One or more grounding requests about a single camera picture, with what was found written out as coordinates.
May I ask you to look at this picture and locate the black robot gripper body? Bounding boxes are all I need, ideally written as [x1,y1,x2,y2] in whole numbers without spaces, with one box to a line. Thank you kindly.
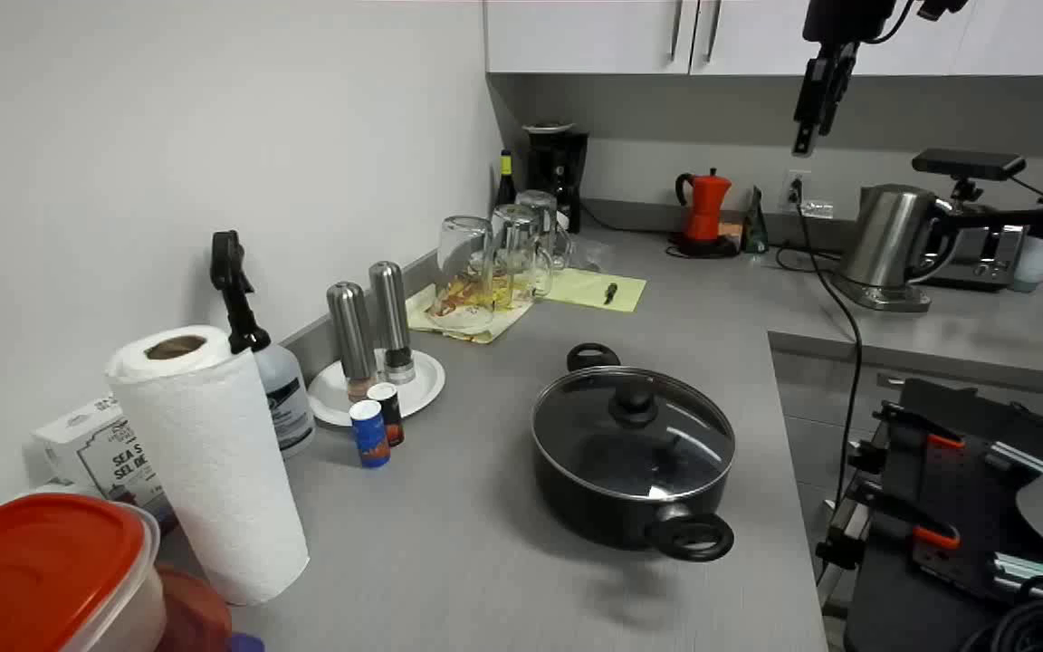
[802,0,899,49]

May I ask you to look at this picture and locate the glass lid with black knob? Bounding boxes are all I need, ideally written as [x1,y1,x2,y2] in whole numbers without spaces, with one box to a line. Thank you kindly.
[528,363,738,506]

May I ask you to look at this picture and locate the red moka pot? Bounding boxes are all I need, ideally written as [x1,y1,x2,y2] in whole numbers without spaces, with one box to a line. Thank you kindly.
[672,164,738,257]

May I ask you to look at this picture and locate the black cooking pot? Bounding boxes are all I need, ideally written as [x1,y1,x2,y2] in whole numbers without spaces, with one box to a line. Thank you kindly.
[528,339,742,566]

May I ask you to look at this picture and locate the plastic container with red lid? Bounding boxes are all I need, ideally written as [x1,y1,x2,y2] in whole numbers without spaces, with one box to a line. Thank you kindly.
[0,484,174,652]

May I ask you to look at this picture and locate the small dark glass bottle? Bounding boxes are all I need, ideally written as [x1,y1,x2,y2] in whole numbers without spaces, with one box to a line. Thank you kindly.
[742,185,777,257]

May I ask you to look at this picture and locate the steel electric kettle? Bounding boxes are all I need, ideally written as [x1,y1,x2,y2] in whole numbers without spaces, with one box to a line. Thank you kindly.
[836,180,965,316]

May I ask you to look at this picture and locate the white cabinet door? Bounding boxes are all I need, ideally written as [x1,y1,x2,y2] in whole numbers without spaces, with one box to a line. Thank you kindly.
[691,0,1043,79]
[482,0,704,79]

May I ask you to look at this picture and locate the black coffee machine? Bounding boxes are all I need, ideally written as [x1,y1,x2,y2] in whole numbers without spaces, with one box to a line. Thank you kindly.
[515,121,594,235]

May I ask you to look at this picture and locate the white mug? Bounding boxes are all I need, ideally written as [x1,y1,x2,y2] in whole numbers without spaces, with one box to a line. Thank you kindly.
[1007,230,1043,298]

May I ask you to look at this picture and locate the upturned clear drinking glass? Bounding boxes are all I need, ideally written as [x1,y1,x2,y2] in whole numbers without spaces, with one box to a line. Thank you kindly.
[436,210,501,291]
[488,198,548,281]
[515,185,574,275]

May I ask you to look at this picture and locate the yellow notepad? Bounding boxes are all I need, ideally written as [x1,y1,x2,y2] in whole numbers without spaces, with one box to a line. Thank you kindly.
[540,263,653,319]

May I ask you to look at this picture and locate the dark wine bottle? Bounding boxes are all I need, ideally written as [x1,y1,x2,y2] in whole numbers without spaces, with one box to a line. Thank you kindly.
[493,146,522,217]

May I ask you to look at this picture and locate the black clamp with orange trigger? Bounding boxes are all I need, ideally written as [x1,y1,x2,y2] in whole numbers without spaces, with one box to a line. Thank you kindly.
[843,478,966,561]
[866,398,976,462]

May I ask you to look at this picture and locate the yellow patterned dish towel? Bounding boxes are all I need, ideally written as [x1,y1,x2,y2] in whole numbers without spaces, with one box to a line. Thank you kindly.
[404,267,540,350]

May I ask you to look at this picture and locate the black perforated mounting board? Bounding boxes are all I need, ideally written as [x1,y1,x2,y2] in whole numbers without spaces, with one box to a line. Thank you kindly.
[812,372,1043,612]

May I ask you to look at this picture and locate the steel salt grinder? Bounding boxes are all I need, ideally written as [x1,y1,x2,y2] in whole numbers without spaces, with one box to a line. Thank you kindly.
[366,257,421,389]
[323,280,379,407]

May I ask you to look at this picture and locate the round white plate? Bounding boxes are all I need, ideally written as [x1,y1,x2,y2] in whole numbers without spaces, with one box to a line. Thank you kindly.
[306,345,452,434]

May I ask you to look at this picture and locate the blue can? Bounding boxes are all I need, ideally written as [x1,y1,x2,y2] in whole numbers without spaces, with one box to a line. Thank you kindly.
[366,380,410,453]

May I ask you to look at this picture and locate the small blue spice jar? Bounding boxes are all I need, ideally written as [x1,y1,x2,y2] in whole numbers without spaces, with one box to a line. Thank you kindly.
[343,398,396,474]

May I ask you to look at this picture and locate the spray bottle with black trigger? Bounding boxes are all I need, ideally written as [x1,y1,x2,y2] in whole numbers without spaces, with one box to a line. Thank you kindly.
[206,227,319,457]

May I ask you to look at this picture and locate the white paper towel roll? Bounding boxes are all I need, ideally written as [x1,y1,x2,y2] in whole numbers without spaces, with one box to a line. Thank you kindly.
[102,323,314,612]

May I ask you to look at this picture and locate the white cardboard salt box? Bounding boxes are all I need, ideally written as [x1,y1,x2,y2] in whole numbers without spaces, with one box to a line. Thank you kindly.
[25,390,181,535]

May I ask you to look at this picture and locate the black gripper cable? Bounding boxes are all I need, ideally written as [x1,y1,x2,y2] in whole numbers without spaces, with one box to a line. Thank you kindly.
[866,0,919,46]

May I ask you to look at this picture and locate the silver cabinet handle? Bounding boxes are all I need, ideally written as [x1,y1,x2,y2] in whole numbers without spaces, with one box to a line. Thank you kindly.
[691,0,730,77]
[664,0,691,72]

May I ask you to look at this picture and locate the black camera on stand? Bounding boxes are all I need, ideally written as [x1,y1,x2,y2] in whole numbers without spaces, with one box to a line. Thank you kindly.
[908,146,1043,253]

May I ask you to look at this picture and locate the black power cable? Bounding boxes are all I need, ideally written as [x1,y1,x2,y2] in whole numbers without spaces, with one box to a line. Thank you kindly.
[783,175,872,515]

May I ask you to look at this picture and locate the coiled black cables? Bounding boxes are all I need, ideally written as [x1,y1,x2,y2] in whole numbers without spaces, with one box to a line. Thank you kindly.
[961,577,1043,652]

